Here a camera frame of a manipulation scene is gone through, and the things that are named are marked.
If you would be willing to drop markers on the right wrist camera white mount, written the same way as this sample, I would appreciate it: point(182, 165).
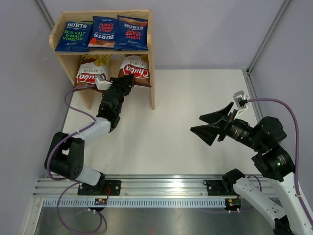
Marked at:
point(241, 102)

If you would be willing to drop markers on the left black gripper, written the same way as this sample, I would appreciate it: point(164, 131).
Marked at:
point(124, 83)

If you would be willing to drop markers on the Chuba cassava chips bag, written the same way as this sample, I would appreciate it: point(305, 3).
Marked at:
point(91, 67)
point(137, 65)

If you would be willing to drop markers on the Burts sea salt vinegar bag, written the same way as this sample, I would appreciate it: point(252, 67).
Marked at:
point(75, 37)

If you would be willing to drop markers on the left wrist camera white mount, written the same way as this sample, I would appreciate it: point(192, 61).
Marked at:
point(102, 85)

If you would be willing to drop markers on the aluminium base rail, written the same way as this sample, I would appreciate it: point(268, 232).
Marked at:
point(140, 186)

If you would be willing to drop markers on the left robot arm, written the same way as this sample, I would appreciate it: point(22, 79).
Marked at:
point(65, 158)

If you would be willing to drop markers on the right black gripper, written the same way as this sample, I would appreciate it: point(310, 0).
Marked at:
point(209, 132)

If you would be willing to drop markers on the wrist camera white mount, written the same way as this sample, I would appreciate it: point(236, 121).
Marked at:
point(102, 85)
point(241, 102)

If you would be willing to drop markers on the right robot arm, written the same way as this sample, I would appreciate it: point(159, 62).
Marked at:
point(294, 215)

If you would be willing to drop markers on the wooden two-tier shelf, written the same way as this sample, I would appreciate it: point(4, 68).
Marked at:
point(70, 61)

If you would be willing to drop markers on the Burts spicy chilli bag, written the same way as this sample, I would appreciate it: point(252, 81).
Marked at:
point(131, 34)
point(103, 32)

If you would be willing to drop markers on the white slotted cable duct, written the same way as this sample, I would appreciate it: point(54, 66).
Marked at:
point(137, 202)

